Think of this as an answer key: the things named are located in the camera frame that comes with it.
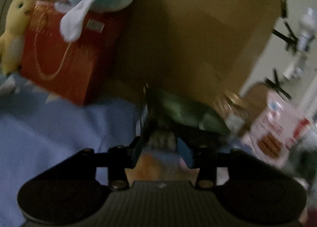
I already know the brown wooden chair back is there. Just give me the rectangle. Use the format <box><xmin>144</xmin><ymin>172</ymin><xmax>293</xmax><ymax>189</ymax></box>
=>
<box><xmin>243</xmin><ymin>82</ymin><xmax>270</xmax><ymax>115</ymax></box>

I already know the orange and blue snack packet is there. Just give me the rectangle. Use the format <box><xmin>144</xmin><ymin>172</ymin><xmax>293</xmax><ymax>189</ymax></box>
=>
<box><xmin>125</xmin><ymin>132</ymin><xmax>201</xmax><ymax>185</ymax></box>

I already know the black storage box with sheep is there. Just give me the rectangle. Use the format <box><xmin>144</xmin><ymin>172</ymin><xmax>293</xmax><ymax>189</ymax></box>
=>
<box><xmin>135</xmin><ymin>82</ymin><xmax>176</xmax><ymax>141</ymax></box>

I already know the pink fried twist snack bag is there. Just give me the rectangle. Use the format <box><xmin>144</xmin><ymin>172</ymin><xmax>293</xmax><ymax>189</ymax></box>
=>
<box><xmin>242</xmin><ymin>91</ymin><xmax>313</xmax><ymax>168</ymax></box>

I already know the yellow duck plush toy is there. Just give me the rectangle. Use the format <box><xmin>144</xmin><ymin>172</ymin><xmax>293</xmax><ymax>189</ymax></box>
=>
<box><xmin>1</xmin><ymin>0</ymin><xmax>38</xmax><ymax>75</ymax></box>

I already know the red gift bag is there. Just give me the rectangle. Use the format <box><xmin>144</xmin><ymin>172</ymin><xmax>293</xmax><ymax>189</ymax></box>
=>
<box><xmin>20</xmin><ymin>1</ymin><xmax>125</xmax><ymax>106</ymax></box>

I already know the large brown cardboard sheet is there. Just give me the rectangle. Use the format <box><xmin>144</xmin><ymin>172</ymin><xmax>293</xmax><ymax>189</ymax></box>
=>
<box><xmin>36</xmin><ymin>0</ymin><xmax>282</xmax><ymax>106</ymax></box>

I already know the blue patterned tablecloth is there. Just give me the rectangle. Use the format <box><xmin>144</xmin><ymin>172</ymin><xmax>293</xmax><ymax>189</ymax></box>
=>
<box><xmin>1</xmin><ymin>74</ymin><xmax>137</xmax><ymax>226</ymax></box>

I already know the white power strip with cables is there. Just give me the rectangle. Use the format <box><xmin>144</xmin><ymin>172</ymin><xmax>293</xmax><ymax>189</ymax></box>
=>
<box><xmin>283</xmin><ymin>8</ymin><xmax>316</xmax><ymax>81</ymax></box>

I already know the glass jar with gold lid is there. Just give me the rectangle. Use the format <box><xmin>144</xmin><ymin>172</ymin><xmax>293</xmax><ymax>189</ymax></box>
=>
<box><xmin>213</xmin><ymin>90</ymin><xmax>248</xmax><ymax>136</ymax></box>

